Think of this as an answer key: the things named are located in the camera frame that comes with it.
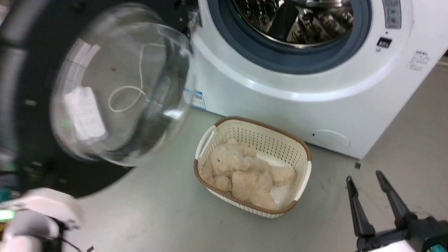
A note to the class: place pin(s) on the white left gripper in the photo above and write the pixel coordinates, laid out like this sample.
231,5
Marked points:
49,206

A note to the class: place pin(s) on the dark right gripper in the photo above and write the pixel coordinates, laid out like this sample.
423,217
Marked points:
420,234

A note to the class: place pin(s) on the black washing machine door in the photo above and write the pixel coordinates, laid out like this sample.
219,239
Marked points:
115,94

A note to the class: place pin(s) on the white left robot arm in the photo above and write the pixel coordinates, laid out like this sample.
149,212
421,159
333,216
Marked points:
28,232

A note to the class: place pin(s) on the white front-load washing machine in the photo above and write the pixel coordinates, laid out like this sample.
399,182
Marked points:
266,101

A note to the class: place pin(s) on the grey rubber door gasket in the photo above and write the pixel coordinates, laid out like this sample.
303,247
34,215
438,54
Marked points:
280,56

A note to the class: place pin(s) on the steel washing machine drum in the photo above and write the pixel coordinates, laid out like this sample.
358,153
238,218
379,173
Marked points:
297,19

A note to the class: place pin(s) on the round white filter cover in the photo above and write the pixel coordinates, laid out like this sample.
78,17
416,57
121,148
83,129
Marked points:
330,138

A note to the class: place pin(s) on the beige teddy bear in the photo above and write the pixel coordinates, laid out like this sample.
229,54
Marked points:
245,171

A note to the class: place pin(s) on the cream plastic laundry basket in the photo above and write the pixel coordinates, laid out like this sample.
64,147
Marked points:
259,134

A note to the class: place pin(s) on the blue white energy sticker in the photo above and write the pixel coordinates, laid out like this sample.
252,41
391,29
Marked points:
198,99

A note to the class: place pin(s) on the grey washer control panel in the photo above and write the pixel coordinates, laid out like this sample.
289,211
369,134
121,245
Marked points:
392,13

